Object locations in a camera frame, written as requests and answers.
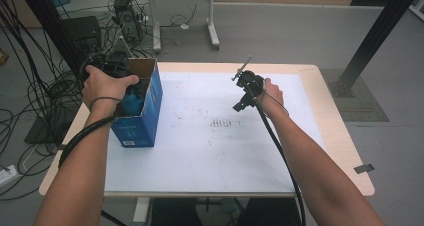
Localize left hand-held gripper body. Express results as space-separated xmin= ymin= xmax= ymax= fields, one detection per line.
xmin=87 ymin=36 xmax=135 ymax=79

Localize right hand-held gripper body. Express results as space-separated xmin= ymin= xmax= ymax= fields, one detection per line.
xmin=231 ymin=54 xmax=265 ymax=99

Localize blue bottle with white cap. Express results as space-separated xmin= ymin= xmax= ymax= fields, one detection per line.
xmin=121 ymin=83 xmax=148 ymax=117

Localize blue cardboard box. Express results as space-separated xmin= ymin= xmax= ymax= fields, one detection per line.
xmin=109 ymin=57 xmax=165 ymax=149

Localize person's left hand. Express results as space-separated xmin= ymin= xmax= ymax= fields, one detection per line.
xmin=81 ymin=64 xmax=141 ymax=113

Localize person's right hand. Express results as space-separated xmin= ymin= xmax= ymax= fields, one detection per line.
xmin=257 ymin=77 xmax=285 ymax=116

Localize thin black wrist band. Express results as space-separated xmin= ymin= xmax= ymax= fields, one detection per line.
xmin=263 ymin=88 xmax=290 ymax=118
xmin=88 ymin=96 xmax=123 ymax=112

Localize black box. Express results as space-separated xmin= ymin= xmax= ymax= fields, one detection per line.
xmin=61 ymin=15 xmax=103 ymax=54

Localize grey computer tower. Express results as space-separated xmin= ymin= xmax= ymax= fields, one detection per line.
xmin=112 ymin=0 xmax=145 ymax=44

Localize white paper sheet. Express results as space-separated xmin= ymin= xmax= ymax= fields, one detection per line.
xmin=103 ymin=70 xmax=325 ymax=195

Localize black metal stand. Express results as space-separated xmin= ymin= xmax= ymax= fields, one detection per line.
xmin=14 ymin=0 xmax=95 ymax=146

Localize white rolling table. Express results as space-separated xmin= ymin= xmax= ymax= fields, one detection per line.
xmin=126 ymin=0 xmax=232 ymax=52

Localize person's right leg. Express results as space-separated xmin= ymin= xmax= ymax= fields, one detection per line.
xmin=237 ymin=197 xmax=303 ymax=226

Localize person's leg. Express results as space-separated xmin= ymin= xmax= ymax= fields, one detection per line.
xmin=149 ymin=197 xmax=203 ymax=226
xmin=237 ymin=197 xmax=303 ymax=226

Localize grey floor mat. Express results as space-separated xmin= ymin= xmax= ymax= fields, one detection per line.
xmin=319 ymin=68 xmax=391 ymax=123

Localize person's left leg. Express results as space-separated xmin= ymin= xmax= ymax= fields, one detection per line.
xmin=149 ymin=197 xmax=203 ymax=226

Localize white table leg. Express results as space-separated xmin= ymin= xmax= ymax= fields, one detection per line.
xmin=130 ymin=196 xmax=153 ymax=226

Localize white power strip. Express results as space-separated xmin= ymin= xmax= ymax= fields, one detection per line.
xmin=0 ymin=164 xmax=19 ymax=189

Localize right hand-held gripper black cable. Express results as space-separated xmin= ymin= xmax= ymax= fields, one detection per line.
xmin=253 ymin=97 xmax=307 ymax=226

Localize hand-held gripper black cable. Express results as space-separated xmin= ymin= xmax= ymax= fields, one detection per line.
xmin=253 ymin=97 xmax=307 ymax=226
xmin=57 ymin=115 xmax=129 ymax=226

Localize bundle of black floor cables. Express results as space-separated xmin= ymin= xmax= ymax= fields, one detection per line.
xmin=0 ymin=0 xmax=198 ymax=201

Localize left hand-held gripper black cable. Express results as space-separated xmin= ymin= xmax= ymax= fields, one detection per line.
xmin=57 ymin=115 xmax=129 ymax=226

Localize black metal post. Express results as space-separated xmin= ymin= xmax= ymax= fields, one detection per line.
xmin=329 ymin=0 xmax=424 ymax=99

